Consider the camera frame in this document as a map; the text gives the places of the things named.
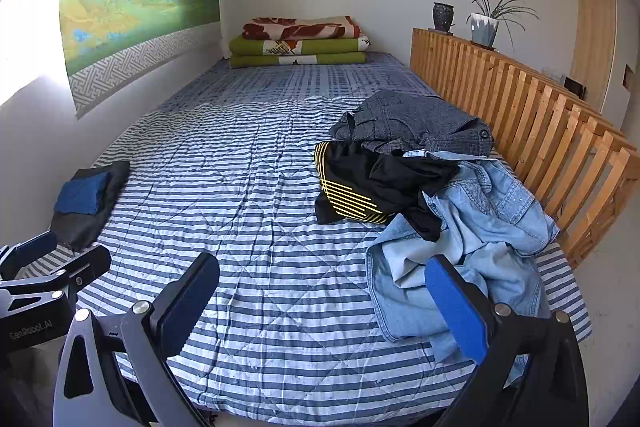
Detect small dark box on rail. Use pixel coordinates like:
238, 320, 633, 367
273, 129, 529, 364
563, 76, 587, 100

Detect wooden slatted bed rail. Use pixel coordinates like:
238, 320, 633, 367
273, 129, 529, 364
410, 28, 639, 267

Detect wooden door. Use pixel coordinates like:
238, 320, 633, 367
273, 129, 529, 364
570, 0, 617, 112

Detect grey dark jacket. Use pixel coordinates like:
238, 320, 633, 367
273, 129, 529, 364
330, 90, 494, 156

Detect red floral folded blanket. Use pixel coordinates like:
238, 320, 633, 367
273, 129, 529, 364
242, 15, 362, 40

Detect black yellow striped pants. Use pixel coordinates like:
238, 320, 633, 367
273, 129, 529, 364
314, 141, 459, 242

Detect folded blue knit garment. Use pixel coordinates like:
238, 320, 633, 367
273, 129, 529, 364
54, 171, 111, 215

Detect light blue denim jeans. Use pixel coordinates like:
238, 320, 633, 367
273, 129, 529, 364
367, 150, 559, 362

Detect green folded blanket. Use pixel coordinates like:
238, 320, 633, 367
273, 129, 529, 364
229, 36, 371, 68

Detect folded black garment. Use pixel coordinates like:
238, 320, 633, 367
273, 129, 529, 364
50, 161, 130, 251

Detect dark ceramic vase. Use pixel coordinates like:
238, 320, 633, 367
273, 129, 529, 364
432, 2, 454, 34

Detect potted spider plant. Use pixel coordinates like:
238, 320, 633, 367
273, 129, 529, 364
466, 0, 539, 50

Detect blue white striped quilt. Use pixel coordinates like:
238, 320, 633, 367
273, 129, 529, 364
14, 52, 594, 413

